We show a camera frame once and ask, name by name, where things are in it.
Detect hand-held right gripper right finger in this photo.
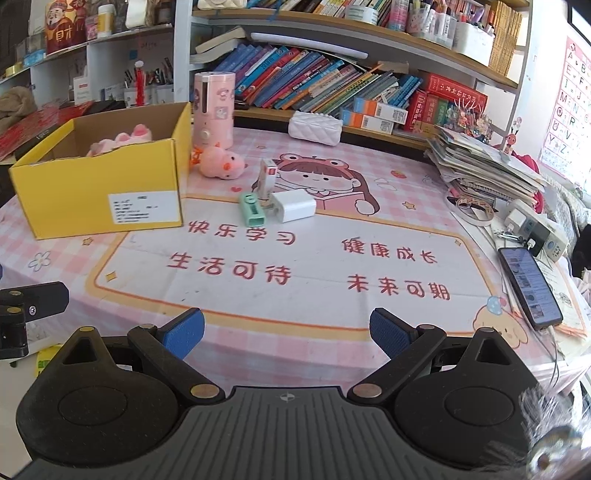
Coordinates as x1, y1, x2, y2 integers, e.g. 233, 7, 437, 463
347, 308, 537, 408

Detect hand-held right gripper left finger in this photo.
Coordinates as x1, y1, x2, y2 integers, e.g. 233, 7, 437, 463
36, 308, 227, 408

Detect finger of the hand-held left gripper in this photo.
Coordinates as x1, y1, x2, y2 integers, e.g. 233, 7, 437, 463
0, 305, 29, 360
0, 281, 70, 320

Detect yellow cardboard box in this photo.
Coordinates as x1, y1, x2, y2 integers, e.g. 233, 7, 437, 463
8, 102, 194, 241

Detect mint green small case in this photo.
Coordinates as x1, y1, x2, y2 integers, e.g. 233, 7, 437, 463
239, 191, 267, 223

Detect white charger adapter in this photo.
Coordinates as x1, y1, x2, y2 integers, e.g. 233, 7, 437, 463
268, 188, 318, 223

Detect pink chick plush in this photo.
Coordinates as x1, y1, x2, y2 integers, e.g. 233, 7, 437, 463
190, 145, 246, 180

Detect pink pig plush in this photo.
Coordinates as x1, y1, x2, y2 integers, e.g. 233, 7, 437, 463
88, 124, 153, 158

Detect small white red box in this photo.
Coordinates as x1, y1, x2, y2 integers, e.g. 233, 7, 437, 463
256, 158, 278, 199

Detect yellow green packet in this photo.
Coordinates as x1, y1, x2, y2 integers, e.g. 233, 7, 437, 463
34, 344, 63, 377

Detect pink printed tablecloth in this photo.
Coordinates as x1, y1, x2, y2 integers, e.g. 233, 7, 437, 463
0, 127, 591, 393

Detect black smartphone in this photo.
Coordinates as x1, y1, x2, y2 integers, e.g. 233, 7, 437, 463
498, 247, 565, 332

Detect patterned tape roll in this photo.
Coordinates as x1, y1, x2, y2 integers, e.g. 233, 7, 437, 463
447, 196, 497, 227

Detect red patterned box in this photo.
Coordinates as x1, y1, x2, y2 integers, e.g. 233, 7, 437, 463
0, 102, 95, 162

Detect loose paper sheets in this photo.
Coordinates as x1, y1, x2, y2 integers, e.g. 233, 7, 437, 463
489, 222, 591, 361

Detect white power strip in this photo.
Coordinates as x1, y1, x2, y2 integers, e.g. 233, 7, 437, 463
502, 199, 568, 259

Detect stack of papers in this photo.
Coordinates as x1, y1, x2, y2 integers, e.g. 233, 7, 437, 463
424, 126, 548, 204

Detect brown cloth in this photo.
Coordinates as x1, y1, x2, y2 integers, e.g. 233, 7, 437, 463
0, 85, 38, 134

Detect black case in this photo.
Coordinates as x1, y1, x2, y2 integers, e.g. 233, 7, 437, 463
85, 99, 125, 116

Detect orange blue box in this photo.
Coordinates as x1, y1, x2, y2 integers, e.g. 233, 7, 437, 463
353, 97, 409, 121
341, 110, 397, 134

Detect white box red label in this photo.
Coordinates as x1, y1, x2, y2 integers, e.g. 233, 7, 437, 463
73, 76, 95, 104

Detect dark cloth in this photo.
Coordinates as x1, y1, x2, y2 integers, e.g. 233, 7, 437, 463
570, 222, 591, 278

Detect white quilted pouch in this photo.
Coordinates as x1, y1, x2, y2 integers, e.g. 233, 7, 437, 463
288, 111, 343, 146

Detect red bag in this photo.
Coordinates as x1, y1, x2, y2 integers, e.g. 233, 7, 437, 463
501, 148, 546, 213

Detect grey fuzzy blanket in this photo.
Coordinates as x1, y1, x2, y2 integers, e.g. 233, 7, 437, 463
538, 166, 591, 241

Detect white pen cup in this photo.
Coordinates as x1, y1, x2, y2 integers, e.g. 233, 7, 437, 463
124, 69, 148, 108
152, 58, 176, 104

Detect colourful ornament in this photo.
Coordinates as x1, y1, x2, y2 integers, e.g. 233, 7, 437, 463
445, 99, 494, 139

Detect pink humidifier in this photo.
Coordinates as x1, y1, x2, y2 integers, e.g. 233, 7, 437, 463
191, 71, 235, 151

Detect red ant figure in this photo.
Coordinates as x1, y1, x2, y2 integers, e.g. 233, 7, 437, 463
501, 117, 522, 155

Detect white shelf unit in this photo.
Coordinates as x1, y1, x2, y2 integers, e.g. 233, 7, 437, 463
0, 23, 178, 112

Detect red boxed book set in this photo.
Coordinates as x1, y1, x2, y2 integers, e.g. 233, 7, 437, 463
409, 71, 489, 134

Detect row of leaning colourful books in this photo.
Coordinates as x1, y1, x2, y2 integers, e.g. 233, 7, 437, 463
217, 44, 423, 123

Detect red figure printed box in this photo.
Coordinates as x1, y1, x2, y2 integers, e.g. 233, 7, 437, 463
44, 0, 88, 56

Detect white jar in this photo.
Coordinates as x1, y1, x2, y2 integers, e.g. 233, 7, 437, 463
96, 4, 115, 38

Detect white wooden bookshelf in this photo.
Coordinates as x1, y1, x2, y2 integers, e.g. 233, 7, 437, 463
173, 0, 532, 148

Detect pink alphabet poster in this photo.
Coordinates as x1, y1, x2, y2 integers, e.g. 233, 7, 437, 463
538, 34, 591, 183

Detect thick beige book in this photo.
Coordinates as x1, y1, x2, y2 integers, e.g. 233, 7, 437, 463
190, 25, 247, 65

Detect white long lamp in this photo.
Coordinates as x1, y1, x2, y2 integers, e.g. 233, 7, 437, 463
249, 25, 370, 61

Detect white storage box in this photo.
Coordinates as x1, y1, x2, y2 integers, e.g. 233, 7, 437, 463
451, 14, 495, 65

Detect white small bag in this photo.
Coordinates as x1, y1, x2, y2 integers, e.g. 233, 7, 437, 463
126, 0, 153, 27

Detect white pen holder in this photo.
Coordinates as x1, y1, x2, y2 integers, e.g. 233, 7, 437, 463
409, 0, 455, 47

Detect clear spray bottle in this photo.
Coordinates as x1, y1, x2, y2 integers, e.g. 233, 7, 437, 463
390, 0, 411, 32

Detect row of yellow books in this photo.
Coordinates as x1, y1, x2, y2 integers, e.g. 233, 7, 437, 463
487, 0, 525, 77

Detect grey tape roll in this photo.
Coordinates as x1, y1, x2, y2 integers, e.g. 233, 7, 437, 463
344, 4, 380, 26

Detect row of thin books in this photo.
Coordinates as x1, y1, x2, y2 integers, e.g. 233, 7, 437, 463
247, 0, 393, 26

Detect white charging cable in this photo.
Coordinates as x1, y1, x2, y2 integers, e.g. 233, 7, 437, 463
545, 328, 566, 393

